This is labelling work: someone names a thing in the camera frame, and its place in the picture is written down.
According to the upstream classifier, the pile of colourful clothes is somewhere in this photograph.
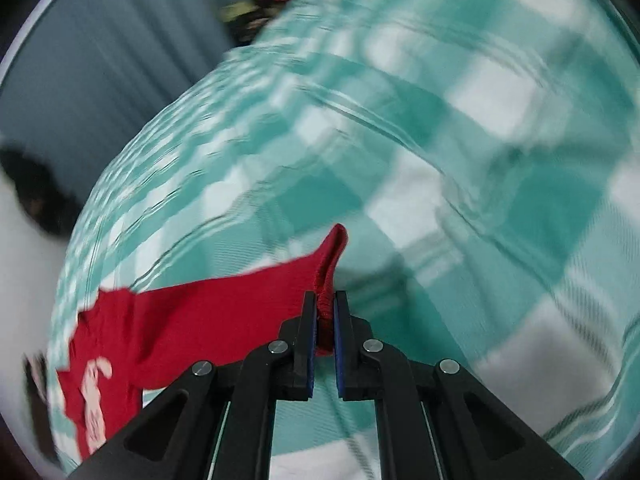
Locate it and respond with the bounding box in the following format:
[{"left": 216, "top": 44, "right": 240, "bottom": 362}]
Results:
[{"left": 219, "top": 0, "right": 291, "bottom": 47}]

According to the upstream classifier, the blue-grey curtain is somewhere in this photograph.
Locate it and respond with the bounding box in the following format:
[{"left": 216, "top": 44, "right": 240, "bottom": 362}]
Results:
[{"left": 1, "top": 0, "right": 239, "bottom": 200}]

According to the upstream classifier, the red knit sweater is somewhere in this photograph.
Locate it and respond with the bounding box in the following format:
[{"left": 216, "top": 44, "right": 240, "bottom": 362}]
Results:
[{"left": 56, "top": 224, "right": 348, "bottom": 458}]

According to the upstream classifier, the teal plaid bed quilt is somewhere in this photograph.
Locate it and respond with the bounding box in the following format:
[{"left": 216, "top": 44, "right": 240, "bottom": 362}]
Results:
[{"left": 48, "top": 0, "right": 639, "bottom": 479}]

